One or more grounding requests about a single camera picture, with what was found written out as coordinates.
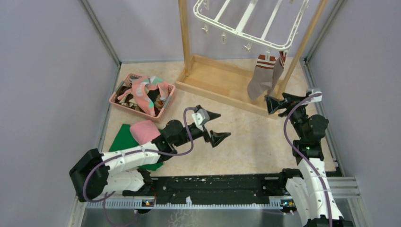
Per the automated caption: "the pink folded cloth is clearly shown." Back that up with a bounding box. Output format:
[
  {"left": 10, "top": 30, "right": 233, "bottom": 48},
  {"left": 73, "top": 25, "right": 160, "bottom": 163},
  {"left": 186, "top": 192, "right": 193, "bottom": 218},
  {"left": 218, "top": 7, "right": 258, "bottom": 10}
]
[{"left": 129, "top": 120, "right": 161, "bottom": 145}]

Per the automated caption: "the wooden hanger stand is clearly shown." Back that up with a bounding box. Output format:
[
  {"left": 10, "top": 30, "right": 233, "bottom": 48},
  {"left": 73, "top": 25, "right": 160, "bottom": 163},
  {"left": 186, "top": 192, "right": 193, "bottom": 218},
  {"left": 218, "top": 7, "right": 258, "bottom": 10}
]
[{"left": 176, "top": 0, "right": 328, "bottom": 116}]

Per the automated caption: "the green folded cloth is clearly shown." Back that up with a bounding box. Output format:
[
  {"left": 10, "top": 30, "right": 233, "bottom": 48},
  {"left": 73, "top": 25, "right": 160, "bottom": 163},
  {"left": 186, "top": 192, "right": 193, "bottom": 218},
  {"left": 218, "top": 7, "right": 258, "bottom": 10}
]
[{"left": 108, "top": 124, "right": 163, "bottom": 171}]

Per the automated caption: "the pink plastic basket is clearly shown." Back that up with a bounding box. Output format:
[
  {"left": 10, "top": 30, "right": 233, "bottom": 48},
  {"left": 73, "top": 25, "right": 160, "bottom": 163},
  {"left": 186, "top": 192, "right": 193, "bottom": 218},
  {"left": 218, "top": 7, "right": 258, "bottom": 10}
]
[{"left": 109, "top": 73, "right": 176, "bottom": 123}]

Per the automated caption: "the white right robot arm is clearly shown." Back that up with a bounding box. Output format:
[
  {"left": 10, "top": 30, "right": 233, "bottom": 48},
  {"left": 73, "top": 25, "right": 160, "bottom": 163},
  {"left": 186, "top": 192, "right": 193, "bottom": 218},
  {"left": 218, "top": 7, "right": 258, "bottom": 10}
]
[{"left": 265, "top": 89, "right": 353, "bottom": 227}]

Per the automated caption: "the pile of socks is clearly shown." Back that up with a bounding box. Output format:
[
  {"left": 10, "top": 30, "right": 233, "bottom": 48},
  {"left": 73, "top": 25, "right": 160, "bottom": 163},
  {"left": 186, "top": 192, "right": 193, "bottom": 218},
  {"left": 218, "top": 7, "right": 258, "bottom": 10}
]
[{"left": 115, "top": 81, "right": 164, "bottom": 117}]

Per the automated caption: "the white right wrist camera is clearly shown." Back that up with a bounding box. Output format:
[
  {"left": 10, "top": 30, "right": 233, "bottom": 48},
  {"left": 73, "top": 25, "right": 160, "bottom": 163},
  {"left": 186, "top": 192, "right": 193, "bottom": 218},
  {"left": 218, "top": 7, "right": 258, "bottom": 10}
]
[{"left": 306, "top": 88, "right": 323, "bottom": 104}]

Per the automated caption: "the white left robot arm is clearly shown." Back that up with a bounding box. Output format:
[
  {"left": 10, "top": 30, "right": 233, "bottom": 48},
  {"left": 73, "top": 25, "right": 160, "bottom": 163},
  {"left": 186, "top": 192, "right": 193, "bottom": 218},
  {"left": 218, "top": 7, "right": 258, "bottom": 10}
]
[{"left": 69, "top": 105, "right": 231, "bottom": 202}]

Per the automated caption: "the grey sock with red stripes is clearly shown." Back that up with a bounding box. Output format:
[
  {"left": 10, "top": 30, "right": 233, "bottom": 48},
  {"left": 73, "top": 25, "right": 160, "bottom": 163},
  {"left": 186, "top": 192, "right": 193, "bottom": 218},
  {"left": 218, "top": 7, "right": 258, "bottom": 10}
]
[{"left": 268, "top": 51, "right": 288, "bottom": 96}]

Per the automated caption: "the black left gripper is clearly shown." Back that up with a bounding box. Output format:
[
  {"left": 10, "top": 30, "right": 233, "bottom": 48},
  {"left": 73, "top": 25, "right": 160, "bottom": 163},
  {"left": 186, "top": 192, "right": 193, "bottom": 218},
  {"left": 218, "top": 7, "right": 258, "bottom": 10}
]
[{"left": 173, "top": 110, "right": 230, "bottom": 147}]

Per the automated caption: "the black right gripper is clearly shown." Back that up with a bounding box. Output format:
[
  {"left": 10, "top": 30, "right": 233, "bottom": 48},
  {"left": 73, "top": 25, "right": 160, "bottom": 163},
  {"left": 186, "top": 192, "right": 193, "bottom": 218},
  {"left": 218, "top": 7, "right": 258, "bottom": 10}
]
[{"left": 265, "top": 92, "right": 309, "bottom": 139}]

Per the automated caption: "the pink sock with green pattern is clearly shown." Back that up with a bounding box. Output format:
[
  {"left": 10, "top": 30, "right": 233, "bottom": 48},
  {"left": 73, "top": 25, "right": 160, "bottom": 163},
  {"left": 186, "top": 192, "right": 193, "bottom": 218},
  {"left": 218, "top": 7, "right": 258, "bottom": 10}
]
[{"left": 130, "top": 76, "right": 156, "bottom": 116}]

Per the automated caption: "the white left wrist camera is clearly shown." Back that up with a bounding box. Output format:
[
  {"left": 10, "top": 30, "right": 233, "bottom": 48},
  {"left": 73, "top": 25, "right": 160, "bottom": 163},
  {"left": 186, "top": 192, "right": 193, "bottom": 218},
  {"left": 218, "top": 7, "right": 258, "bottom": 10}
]
[{"left": 192, "top": 107, "right": 210, "bottom": 130}]

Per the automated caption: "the white clip drying hanger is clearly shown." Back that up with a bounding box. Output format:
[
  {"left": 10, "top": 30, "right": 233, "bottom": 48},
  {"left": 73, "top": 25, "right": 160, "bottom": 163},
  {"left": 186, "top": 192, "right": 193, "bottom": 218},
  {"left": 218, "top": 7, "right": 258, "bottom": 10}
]
[{"left": 192, "top": 0, "right": 309, "bottom": 51}]

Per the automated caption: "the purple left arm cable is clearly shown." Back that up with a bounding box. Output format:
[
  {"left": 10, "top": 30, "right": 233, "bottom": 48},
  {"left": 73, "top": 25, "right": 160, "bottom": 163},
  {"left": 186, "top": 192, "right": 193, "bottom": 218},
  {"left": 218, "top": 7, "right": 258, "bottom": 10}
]
[{"left": 82, "top": 107, "right": 196, "bottom": 227}]

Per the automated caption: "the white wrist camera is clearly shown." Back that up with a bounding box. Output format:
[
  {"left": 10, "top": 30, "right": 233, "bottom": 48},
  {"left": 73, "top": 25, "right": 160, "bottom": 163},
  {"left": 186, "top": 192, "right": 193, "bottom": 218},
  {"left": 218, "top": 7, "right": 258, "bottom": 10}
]
[
  {"left": 306, "top": 88, "right": 323, "bottom": 104},
  {"left": 192, "top": 107, "right": 210, "bottom": 130}
]

